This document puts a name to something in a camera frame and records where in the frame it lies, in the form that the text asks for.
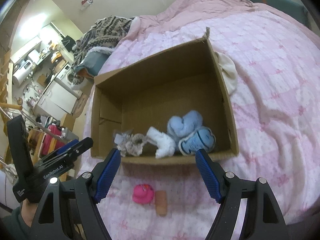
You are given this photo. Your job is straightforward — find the cream white cloth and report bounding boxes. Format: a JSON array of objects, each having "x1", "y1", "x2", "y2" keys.
[{"x1": 215, "y1": 51, "x2": 238, "y2": 97}]

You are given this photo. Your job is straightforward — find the black hanging garment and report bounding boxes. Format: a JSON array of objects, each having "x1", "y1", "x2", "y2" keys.
[{"x1": 61, "y1": 36, "x2": 77, "y2": 53}]

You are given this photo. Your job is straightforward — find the pink rubber duck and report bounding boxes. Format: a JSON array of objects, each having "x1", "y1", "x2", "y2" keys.
[{"x1": 132, "y1": 184, "x2": 154, "y2": 205}]

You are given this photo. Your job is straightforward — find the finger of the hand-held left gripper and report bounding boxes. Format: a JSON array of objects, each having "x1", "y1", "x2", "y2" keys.
[
  {"x1": 40, "y1": 139, "x2": 79, "y2": 164},
  {"x1": 37, "y1": 137, "x2": 94, "y2": 168}
]

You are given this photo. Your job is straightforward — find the grey white fuzzy sock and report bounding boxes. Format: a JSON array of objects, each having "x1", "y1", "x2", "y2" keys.
[{"x1": 114, "y1": 129, "x2": 148, "y2": 157}]

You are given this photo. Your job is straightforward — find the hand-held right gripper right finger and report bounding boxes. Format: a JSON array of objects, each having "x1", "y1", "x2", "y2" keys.
[{"x1": 195, "y1": 149, "x2": 288, "y2": 240}]

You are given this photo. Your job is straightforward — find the grey patterned knit blanket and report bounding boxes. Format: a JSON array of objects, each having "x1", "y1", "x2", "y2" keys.
[{"x1": 72, "y1": 16, "x2": 137, "y2": 85}]

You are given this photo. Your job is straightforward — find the tan rolled sock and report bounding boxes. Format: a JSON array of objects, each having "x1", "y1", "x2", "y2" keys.
[{"x1": 155, "y1": 190, "x2": 167, "y2": 216}]

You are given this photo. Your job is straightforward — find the red suitcase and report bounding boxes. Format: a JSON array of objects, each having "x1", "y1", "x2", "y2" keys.
[{"x1": 40, "y1": 124, "x2": 63, "y2": 155}]

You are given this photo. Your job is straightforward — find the white kitchen cabinet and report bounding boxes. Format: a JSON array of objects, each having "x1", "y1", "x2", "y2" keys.
[{"x1": 34, "y1": 81, "x2": 78, "y2": 115}]

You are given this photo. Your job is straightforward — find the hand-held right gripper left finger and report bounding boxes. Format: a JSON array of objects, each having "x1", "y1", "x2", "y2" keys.
[{"x1": 30, "y1": 148, "x2": 122, "y2": 240}]

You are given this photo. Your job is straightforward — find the teal headboard cushion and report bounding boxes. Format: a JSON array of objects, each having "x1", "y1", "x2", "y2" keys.
[{"x1": 236, "y1": 0, "x2": 309, "y2": 27}]

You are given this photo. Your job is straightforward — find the brown cardboard box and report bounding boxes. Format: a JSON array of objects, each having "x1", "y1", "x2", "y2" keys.
[{"x1": 90, "y1": 27, "x2": 239, "y2": 165}]

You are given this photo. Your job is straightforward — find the plain pink blanket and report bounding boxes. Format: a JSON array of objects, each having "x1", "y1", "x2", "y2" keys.
[{"x1": 130, "y1": 0, "x2": 275, "y2": 38}]

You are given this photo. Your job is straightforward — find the blue-grey pillow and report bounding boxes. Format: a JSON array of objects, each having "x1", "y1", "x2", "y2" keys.
[{"x1": 75, "y1": 46, "x2": 113, "y2": 77}]

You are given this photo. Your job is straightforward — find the white washing machine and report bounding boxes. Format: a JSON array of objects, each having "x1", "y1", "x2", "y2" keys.
[{"x1": 56, "y1": 64, "x2": 76, "y2": 86}]

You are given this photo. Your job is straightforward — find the person's left forearm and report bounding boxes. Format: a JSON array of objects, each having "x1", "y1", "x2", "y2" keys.
[{"x1": 0, "y1": 200, "x2": 38, "y2": 240}]

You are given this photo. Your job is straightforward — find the light blue fuzzy slipper socks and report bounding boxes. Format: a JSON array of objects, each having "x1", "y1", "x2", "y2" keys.
[{"x1": 167, "y1": 110, "x2": 216, "y2": 156}]

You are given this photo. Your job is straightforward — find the patterned floor rug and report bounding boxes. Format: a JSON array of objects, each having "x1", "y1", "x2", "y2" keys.
[{"x1": 72, "y1": 97, "x2": 88, "y2": 117}]

